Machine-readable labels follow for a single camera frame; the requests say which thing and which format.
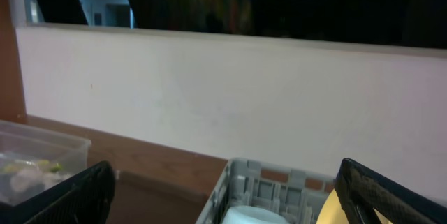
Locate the yellow plate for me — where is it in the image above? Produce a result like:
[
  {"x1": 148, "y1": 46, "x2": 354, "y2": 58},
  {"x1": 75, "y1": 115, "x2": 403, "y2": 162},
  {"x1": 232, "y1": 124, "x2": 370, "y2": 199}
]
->
[{"x1": 315, "y1": 188, "x2": 394, "y2": 224}]

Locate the light blue bowl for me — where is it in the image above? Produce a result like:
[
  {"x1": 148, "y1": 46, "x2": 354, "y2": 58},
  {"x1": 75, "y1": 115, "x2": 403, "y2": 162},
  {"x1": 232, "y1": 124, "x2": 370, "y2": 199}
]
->
[{"x1": 221, "y1": 206, "x2": 288, "y2": 224}]

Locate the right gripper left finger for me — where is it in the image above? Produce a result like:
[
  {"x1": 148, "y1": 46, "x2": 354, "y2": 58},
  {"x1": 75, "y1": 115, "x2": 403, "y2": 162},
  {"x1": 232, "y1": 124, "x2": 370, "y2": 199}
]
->
[{"x1": 1, "y1": 160, "x2": 115, "y2": 224}]

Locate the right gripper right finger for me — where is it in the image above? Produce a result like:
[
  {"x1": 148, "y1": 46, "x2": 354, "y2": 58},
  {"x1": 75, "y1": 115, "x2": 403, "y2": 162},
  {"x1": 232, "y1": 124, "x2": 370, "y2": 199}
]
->
[{"x1": 334, "y1": 158, "x2": 446, "y2": 224}]

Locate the white napkin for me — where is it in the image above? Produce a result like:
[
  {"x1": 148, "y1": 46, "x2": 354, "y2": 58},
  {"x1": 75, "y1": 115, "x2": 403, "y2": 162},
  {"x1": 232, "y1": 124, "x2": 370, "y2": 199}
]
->
[{"x1": 10, "y1": 168, "x2": 73, "y2": 193}]

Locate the clear plastic bin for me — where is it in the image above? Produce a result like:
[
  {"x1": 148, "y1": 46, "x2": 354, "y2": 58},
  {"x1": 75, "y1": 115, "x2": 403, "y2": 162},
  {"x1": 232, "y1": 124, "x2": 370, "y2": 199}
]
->
[{"x1": 1, "y1": 121, "x2": 91, "y2": 206}]

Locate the grey dishwasher rack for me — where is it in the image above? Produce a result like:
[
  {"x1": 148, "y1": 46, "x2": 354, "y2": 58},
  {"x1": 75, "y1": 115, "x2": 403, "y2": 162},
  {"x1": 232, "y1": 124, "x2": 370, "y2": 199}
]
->
[{"x1": 196, "y1": 158, "x2": 335, "y2": 224}]

